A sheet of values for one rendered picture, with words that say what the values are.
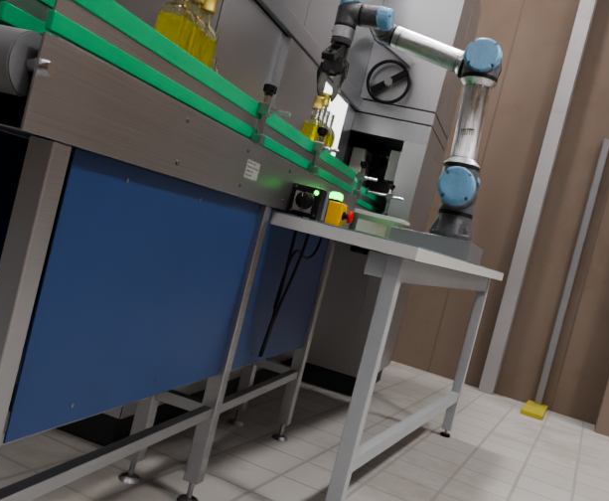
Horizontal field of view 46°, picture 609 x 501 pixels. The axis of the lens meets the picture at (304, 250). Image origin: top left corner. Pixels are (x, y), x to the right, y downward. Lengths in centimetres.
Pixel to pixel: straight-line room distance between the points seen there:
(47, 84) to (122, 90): 17
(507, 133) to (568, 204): 61
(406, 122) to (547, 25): 187
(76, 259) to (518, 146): 406
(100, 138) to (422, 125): 255
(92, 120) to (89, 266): 24
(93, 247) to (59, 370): 19
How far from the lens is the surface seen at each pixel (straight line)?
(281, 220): 183
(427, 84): 352
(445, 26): 359
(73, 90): 100
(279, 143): 178
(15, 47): 93
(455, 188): 232
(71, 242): 109
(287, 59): 246
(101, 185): 112
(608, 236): 482
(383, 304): 176
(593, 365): 481
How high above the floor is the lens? 73
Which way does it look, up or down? 2 degrees down
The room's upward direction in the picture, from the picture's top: 14 degrees clockwise
